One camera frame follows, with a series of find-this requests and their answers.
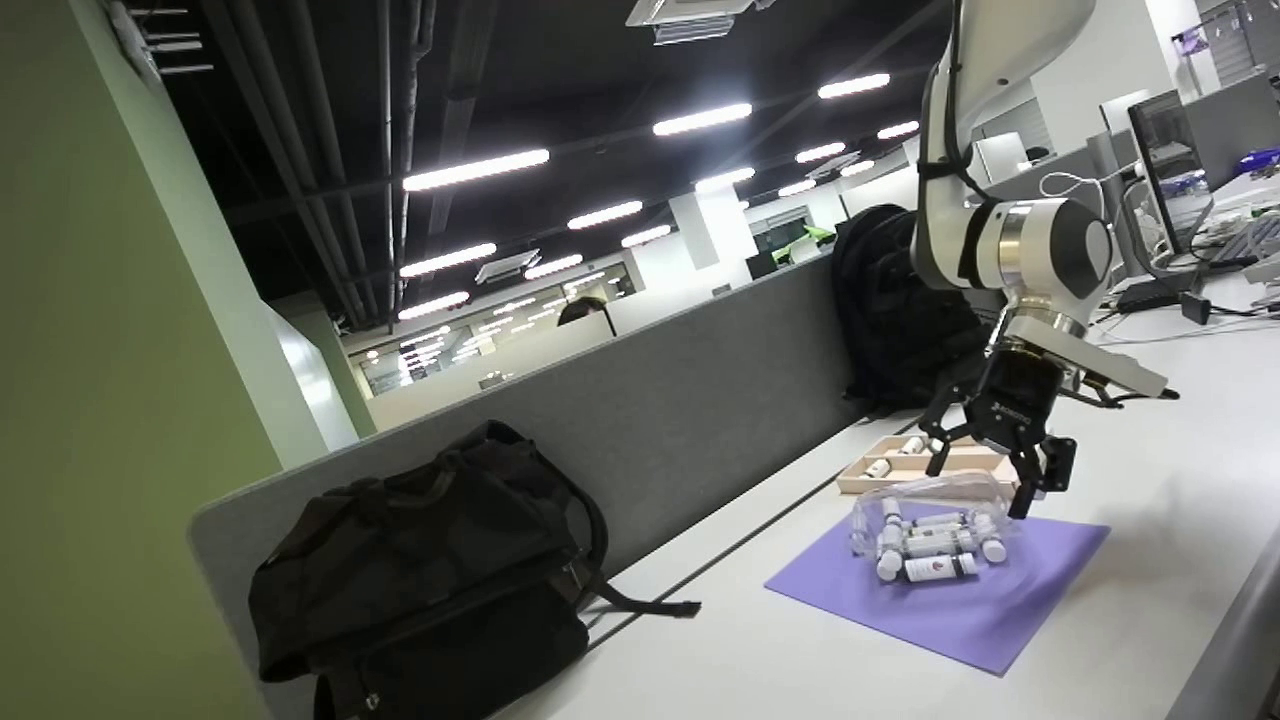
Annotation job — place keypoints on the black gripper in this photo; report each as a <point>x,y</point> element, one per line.
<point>1016,403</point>

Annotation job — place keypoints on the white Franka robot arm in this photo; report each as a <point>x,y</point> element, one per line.
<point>1052,252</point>

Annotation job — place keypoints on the wooden tray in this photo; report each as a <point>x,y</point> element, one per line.
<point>887,483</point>

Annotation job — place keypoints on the pile of white batteries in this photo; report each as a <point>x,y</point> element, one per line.
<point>865,541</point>

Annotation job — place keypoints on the purple mat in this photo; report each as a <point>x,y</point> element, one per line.
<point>1014,614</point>

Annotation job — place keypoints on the black backpack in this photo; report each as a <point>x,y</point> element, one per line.
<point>881,320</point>

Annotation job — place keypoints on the black power adapter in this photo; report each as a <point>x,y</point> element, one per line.
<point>1197,310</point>

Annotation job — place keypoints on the white keyboard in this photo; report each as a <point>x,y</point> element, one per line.
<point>1240,222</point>

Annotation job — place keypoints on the black computer monitor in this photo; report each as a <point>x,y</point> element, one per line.
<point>1167,161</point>

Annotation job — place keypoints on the fluorescent ceiling light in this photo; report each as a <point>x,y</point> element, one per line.
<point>606,215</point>
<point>701,117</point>
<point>434,305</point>
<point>896,128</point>
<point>822,154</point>
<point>727,179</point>
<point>478,169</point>
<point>646,232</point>
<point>449,261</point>
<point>552,267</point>

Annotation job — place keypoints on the grey desk partition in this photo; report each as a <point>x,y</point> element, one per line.
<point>667,403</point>

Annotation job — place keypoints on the ceiling air vent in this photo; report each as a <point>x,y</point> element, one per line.
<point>694,18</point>

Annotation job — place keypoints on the black duffel bag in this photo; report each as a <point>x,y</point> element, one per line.
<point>424,574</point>

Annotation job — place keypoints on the black ceiling pipe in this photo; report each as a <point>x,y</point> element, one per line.
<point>389,132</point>

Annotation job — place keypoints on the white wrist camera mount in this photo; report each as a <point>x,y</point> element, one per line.
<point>1094,361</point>

